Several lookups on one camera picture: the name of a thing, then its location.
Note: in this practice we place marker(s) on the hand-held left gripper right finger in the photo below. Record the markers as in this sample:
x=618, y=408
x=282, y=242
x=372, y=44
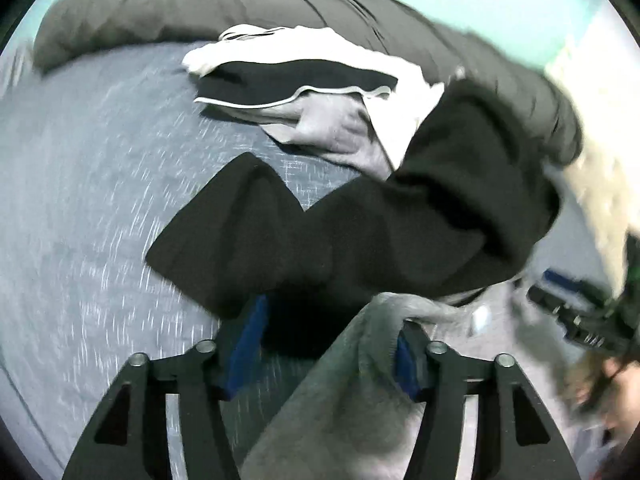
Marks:
x=407, y=365

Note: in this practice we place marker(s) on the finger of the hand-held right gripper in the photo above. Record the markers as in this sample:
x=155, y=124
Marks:
x=557, y=278
x=547, y=300

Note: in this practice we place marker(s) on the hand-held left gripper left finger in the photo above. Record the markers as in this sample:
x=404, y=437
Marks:
x=245, y=345

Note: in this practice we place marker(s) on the grey sweater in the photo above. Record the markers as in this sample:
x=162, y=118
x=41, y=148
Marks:
x=330, y=410

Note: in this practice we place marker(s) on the black sweater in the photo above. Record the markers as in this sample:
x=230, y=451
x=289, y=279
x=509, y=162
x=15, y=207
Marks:
x=400, y=220

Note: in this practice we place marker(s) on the person's right hand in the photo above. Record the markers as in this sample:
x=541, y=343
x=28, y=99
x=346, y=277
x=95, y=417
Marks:
x=620, y=400

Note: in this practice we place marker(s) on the cream tufted headboard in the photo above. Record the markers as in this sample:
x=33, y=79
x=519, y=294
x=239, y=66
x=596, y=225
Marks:
x=600, y=200

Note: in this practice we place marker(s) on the light grey garment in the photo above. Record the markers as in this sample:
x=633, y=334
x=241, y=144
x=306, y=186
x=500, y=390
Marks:
x=330, y=130

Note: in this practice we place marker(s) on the black garment with white trim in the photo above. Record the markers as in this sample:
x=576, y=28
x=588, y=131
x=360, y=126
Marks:
x=280, y=82

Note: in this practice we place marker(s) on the black and white garment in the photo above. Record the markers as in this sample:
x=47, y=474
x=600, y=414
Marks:
x=350, y=46

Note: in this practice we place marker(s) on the dark grey rolled duvet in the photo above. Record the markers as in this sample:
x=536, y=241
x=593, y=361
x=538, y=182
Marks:
x=150, y=5

